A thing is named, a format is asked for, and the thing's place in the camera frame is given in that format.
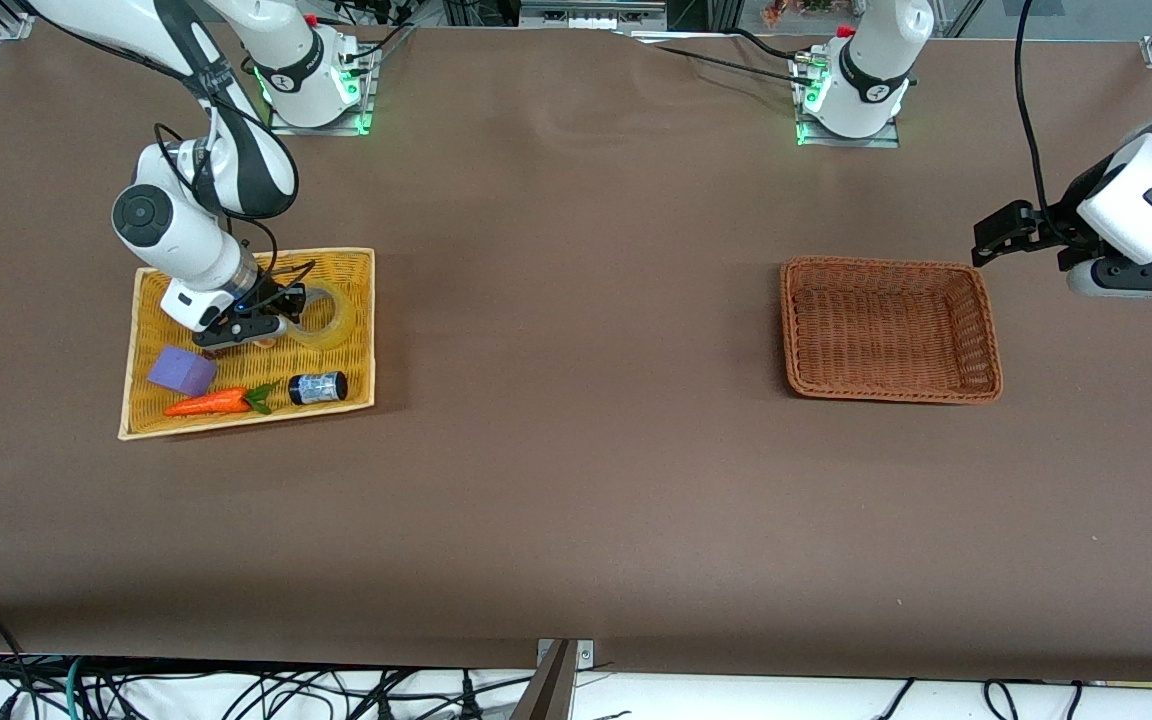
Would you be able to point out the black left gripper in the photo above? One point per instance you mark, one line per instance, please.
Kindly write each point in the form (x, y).
(1063, 217)

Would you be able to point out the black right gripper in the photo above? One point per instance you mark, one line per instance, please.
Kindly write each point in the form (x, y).
(269, 296)

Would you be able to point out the clear yellowish tape roll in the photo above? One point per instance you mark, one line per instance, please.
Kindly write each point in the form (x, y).
(331, 325)

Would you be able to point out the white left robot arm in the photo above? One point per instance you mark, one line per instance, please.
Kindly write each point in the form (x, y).
(876, 60)

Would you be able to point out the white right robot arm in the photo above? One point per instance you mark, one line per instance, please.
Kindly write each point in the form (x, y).
(176, 230)

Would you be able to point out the small black bottle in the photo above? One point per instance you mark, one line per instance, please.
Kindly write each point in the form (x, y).
(321, 388)

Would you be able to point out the yellow wicker basket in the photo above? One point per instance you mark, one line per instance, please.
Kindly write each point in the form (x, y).
(346, 380)

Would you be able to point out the purple foam block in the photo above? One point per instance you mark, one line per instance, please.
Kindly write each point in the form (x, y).
(181, 370)

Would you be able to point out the orange toy carrot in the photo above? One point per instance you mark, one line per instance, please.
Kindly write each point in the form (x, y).
(206, 403)

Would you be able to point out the brown wicker basket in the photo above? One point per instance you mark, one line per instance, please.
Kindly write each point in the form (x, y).
(886, 330)

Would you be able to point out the grey background box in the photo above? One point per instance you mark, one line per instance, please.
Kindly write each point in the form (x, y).
(586, 15)

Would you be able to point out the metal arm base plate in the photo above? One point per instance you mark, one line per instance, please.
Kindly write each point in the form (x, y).
(856, 142)
(336, 129)

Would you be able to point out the metal table edge bracket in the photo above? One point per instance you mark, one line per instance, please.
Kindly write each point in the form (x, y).
(556, 690)

